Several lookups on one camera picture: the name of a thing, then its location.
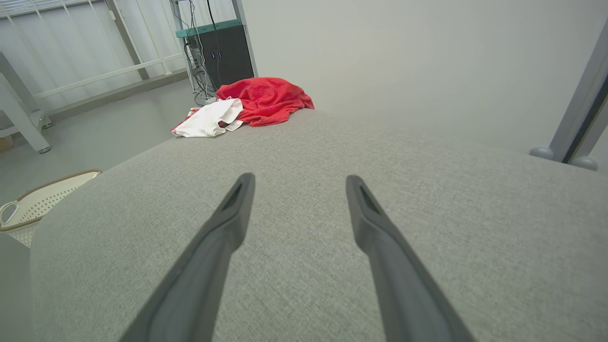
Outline grey fabric sofa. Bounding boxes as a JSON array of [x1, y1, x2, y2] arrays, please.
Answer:
[[29, 108, 608, 342]]

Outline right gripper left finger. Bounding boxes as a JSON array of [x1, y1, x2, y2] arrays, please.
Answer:
[[119, 173, 256, 342]]

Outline teal shelf board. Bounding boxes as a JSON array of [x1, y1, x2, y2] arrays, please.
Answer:
[[175, 19, 243, 38]]

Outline tangled black cables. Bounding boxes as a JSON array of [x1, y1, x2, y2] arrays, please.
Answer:
[[183, 0, 222, 106]]

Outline white metal frame leg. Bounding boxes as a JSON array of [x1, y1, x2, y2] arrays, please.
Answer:
[[0, 52, 52, 154]]

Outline red shirt with white sleeves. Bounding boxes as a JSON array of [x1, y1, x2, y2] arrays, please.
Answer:
[[171, 77, 315, 139]]

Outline black computer tower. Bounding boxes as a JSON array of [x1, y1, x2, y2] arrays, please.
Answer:
[[189, 25, 255, 89]]

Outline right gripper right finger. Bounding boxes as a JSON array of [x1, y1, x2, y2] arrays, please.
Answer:
[[346, 174, 476, 342]]

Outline cream laundry basket brown rim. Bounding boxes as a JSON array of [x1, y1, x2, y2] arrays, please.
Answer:
[[0, 169, 103, 248]]

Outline white horizontal rail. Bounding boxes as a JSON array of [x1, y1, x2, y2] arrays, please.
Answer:
[[32, 53, 186, 99]]

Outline grey metal frame post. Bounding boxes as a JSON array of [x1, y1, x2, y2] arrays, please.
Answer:
[[530, 19, 608, 171]]

